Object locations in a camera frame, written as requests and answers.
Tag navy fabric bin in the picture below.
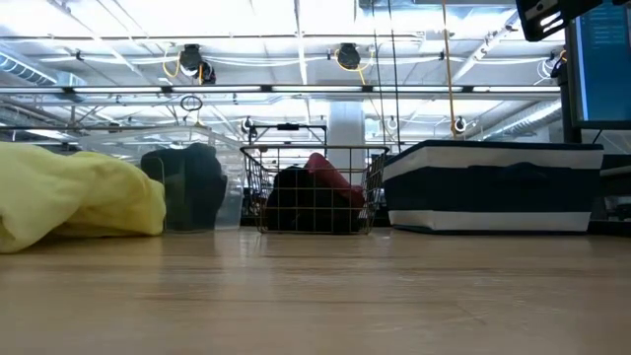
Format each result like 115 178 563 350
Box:
383 139 605 235

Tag yellow cloth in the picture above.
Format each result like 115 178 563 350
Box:
0 141 168 255

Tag yellow hanging cable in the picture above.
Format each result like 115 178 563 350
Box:
440 0 457 138

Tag copper wire basket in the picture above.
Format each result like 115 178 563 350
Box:
240 144 390 236

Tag maroon cloth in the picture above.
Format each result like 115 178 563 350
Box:
303 151 367 209

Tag clear plastic bin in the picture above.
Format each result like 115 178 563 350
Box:
76 125 247 234

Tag white building pillar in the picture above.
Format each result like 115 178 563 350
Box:
326 101 367 175

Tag black hanging cable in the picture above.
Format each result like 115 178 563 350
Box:
386 0 400 150
370 0 385 149

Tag black fleece cloth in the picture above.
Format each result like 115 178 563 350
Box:
265 165 366 234

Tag black ceiling cable reel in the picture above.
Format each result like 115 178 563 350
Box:
177 43 217 86
336 42 362 71

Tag black computer monitor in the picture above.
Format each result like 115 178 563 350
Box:
564 2 631 131

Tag ceiling light strip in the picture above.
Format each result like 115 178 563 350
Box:
0 84 563 96

